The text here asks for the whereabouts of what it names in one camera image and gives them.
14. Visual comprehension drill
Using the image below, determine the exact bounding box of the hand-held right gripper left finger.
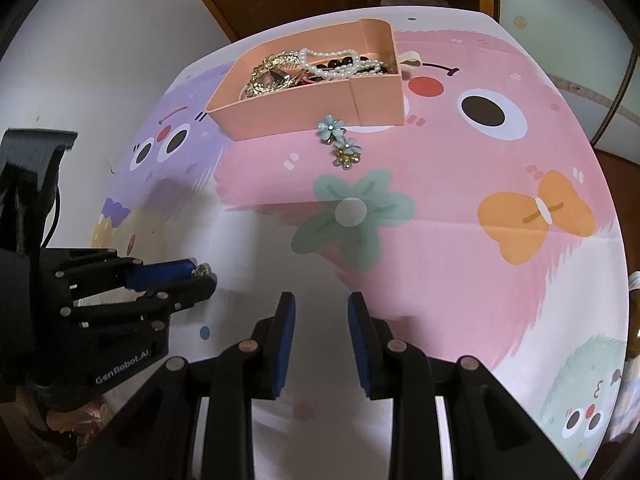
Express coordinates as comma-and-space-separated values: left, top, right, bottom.
80, 292, 297, 480

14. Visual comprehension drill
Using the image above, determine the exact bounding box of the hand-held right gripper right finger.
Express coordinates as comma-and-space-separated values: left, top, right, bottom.
347, 292, 556, 480

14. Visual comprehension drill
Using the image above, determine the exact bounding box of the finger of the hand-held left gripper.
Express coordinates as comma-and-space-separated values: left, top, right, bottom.
71, 274, 219, 325
42, 247, 201, 307

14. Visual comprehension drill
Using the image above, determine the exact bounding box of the pink plastic tray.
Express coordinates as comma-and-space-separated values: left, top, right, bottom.
205, 18, 405, 142

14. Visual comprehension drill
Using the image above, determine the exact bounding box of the red string bracelet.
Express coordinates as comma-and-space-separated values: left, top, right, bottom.
270, 70, 321, 88

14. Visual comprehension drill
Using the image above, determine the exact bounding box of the gold leaf hair comb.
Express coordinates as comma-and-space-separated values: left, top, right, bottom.
244, 50, 307, 99

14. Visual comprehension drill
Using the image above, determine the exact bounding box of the pearl bracelet with gold charm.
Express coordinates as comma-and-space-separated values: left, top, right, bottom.
299, 48, 362, 82

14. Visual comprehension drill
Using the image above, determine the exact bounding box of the black bead bracelet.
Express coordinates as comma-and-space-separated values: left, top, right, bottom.
320, 56, 390, 75

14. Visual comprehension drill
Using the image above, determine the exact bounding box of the small pearl necklace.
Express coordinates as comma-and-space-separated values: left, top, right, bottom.
356, 60, 399, 80

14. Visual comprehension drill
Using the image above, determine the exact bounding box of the cartoon printed tablecloth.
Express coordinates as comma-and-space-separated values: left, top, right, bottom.
87, 5, 632, 480

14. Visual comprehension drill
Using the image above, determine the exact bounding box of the black cable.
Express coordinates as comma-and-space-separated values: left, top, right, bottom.
46, 182, 65, 247

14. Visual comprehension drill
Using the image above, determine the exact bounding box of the brown wooden post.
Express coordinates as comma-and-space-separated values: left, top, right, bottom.
626, 270, 640, 361

